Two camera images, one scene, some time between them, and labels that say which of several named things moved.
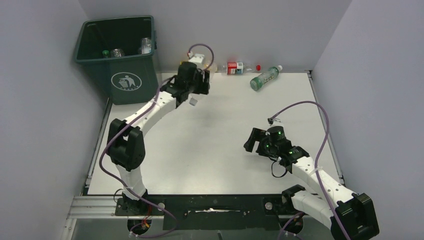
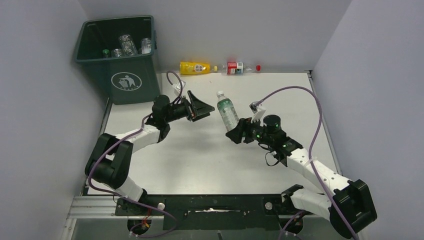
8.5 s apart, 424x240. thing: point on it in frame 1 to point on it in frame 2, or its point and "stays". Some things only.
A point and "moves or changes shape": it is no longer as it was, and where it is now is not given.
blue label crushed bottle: [117, 52] stays
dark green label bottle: [105, 53] stays
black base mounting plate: [213, 212] stays
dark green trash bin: [132, 79] stays
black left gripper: [202, 77] to [198, 110]
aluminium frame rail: [91, 207] stays
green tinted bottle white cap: [265, 77] to [227, 110]
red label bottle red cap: [238, 68] stays
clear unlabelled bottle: [192, 101] moves or changes shape
